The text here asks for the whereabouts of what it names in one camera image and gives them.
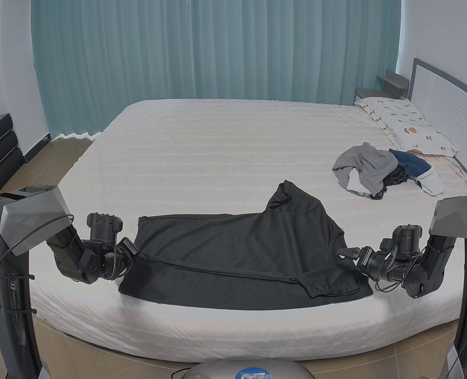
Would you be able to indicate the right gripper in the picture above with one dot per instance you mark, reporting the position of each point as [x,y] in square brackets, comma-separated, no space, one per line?
[371,263]

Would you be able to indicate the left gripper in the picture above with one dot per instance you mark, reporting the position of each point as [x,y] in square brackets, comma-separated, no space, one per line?
[127,253]

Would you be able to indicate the black T-shirt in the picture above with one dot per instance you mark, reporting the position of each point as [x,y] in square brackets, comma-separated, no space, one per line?
[237,251]

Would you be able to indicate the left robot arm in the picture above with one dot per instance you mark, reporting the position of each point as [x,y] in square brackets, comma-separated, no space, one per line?
[32,219]

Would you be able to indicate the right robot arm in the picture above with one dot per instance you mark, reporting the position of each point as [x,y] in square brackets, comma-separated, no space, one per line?
[458,215]

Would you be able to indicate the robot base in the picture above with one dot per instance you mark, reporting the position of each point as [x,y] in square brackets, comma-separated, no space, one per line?
[225,371]

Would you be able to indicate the pile of clothes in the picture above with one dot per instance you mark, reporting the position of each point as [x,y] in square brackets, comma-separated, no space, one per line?
[369,164]

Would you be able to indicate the bed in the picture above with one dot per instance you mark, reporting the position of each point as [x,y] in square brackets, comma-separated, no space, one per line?
[237,140]

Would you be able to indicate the white printed pillow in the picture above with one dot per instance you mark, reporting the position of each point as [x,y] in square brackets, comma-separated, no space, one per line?
[407,122]

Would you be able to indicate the grey bedside table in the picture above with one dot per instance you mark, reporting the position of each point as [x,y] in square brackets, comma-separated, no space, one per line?
[393,79]

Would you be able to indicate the blue-green curtain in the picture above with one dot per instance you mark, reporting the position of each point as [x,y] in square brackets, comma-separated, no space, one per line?
[138,53]

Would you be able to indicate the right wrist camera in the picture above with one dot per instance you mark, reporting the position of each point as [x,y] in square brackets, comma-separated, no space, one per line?
[387,246]

